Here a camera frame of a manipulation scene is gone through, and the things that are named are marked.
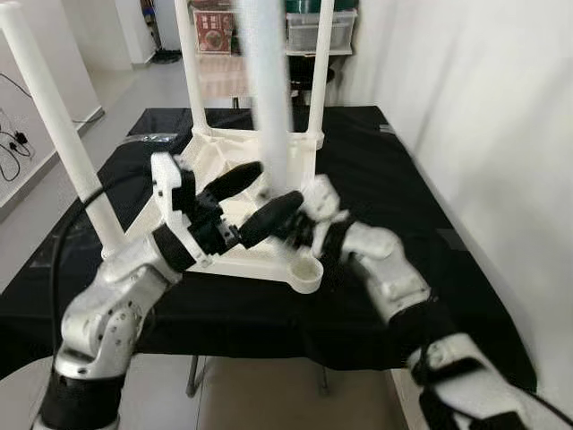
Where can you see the white plastic table top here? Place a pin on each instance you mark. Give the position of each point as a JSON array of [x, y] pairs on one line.
[[219, 152]]

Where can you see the grey metal platform leg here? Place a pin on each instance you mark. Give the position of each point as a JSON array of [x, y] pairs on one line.
[[194, 376], [322, 381]]

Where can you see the grey tape piece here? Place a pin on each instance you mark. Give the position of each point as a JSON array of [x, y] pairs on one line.
[[387, 128], [452, 239]]

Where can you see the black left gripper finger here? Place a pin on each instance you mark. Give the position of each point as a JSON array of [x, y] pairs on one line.
[[235, 181], [273, 218]]

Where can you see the pink towel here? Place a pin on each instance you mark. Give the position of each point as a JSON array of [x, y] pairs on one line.
[[219, 76]]

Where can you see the red printed carton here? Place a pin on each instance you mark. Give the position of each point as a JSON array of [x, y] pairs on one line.
[[213, 31]]

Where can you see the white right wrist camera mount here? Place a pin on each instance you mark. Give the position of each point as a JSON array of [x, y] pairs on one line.
[[320, 195]]

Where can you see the translucent storage box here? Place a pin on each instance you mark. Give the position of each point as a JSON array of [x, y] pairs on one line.
[[340, 31]]

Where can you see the clear plastic bag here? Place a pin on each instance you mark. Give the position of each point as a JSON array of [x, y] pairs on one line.
[[148, 137]]

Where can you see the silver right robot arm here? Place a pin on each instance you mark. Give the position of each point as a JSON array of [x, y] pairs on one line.
[[394, 269]]

